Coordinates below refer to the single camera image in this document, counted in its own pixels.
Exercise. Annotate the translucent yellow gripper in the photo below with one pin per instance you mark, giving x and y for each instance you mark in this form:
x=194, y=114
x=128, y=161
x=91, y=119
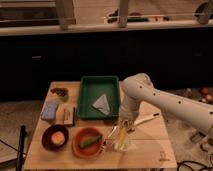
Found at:
x=129, y=124

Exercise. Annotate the yellow banana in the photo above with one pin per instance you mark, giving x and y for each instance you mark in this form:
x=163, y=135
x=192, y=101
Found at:
x=122, y=138

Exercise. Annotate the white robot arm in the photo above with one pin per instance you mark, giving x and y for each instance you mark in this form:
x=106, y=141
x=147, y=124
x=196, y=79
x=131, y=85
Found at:
x=139, y=88

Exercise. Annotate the white paper cup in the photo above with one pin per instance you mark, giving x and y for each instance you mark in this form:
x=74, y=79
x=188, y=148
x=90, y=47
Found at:
x=129, y=144

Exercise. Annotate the green cucumber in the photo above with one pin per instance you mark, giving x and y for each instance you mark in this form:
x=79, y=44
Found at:
x=89, y=141

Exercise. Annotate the grey folded cloth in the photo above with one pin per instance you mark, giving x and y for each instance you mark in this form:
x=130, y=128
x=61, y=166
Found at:
x=102, y=104

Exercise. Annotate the orange plate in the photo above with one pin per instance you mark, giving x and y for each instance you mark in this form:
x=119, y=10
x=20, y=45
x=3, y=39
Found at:
x=91, y=150

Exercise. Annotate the green plastic tray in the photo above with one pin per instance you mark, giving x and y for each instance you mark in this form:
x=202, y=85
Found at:
x=91, y=88

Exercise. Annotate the wooden block with brush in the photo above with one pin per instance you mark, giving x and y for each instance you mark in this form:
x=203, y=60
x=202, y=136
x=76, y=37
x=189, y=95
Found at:
x=65, y=116

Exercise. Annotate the orange round fruit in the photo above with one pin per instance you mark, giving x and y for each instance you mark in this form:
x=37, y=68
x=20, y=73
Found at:
x=58, y=138

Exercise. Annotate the dark brown bowl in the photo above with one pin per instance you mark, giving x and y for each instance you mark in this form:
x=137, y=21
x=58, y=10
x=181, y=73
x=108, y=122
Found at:
x=46, y=137

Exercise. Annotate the blue sponge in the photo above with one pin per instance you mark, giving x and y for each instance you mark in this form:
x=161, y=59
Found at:
x=49, y=111

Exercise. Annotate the black stand left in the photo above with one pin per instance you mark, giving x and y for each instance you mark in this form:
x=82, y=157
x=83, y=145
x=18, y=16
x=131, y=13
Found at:
x=20, y=152

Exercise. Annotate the wooden table legs background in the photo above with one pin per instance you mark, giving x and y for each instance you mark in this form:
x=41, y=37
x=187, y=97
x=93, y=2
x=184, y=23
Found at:
x=65, y=13

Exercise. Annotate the small red handled utensil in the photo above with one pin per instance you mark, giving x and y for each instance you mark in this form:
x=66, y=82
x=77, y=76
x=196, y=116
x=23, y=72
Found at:
x=103, y=146

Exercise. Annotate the white handled dish brush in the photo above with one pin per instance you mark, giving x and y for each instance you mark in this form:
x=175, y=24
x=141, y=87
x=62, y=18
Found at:
x=144, y=118

